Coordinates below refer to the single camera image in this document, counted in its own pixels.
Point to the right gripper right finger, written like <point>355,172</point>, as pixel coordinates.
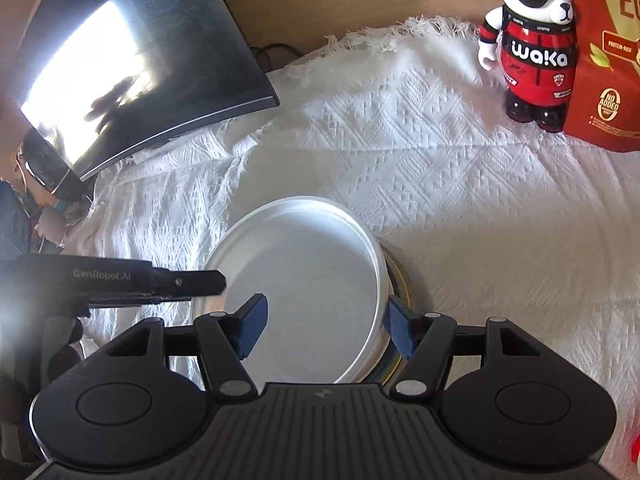
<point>424,341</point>

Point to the red waka bear figurine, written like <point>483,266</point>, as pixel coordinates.
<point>534,43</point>

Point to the white woven tablecloth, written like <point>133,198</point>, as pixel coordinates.
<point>402,127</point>

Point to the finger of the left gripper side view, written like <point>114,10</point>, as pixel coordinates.
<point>165,286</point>

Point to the red quail eggs bag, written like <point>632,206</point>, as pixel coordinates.
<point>604,107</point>

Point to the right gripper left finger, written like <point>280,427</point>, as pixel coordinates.
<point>224,341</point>

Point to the white paper bowl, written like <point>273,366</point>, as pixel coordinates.
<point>325,279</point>

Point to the black curved monitor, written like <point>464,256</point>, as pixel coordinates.
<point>103,79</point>

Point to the stainless steel bowl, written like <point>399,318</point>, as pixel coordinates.
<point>390,363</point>

